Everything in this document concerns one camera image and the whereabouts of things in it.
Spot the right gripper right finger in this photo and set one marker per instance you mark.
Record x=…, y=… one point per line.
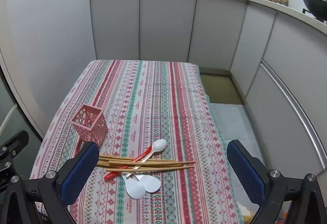
x=269, y=189

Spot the black wok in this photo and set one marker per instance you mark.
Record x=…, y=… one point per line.
x=317, y=8

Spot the grey kitchen cabinets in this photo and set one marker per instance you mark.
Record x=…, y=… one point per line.
x=276, y=56

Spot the pink perforated utensil holder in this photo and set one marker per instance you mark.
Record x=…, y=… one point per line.
x=90, y=124

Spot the white plastic spoon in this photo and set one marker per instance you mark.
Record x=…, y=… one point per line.
x=157, y=146

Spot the white rice paddle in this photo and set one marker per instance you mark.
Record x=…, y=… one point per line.
x=134, y=188
x=150, y=183

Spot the patterned striped tablecloth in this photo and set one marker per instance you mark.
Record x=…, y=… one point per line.
x=143, y=101

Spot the wooden chopstick two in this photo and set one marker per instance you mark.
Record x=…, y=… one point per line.
x=149, y=164

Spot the red plastic spoon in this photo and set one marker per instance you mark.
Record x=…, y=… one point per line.
x=111, y=175

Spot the wooden chopstick four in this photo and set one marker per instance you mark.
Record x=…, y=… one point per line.
x=120, y=162

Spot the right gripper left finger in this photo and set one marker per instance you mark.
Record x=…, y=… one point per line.
x=55, y=190

